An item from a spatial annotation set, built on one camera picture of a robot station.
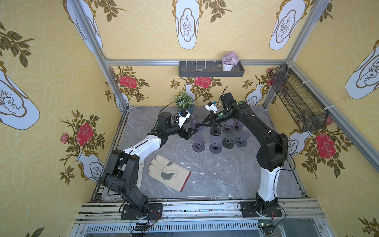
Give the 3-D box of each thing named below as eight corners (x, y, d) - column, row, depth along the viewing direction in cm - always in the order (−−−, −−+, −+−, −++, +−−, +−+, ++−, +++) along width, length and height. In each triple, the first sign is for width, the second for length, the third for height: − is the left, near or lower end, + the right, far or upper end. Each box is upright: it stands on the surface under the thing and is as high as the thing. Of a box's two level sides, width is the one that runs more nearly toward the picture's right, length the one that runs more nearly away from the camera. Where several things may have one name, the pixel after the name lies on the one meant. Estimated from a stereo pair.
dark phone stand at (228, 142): (223, 148, 99) (224, 144, 95) (221, 136, 105) (222, 132, 101) (235, 148, 99) (237, 144, 95) (232, 136, 105) (234, 132, 101)
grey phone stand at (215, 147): (209, 153, 97) (210, 148, 92) (208, 138, 105) (209, 132, 99) (221, 153, 97) (222, 148, 92) (218, 138, 105) (220, 132, 99)
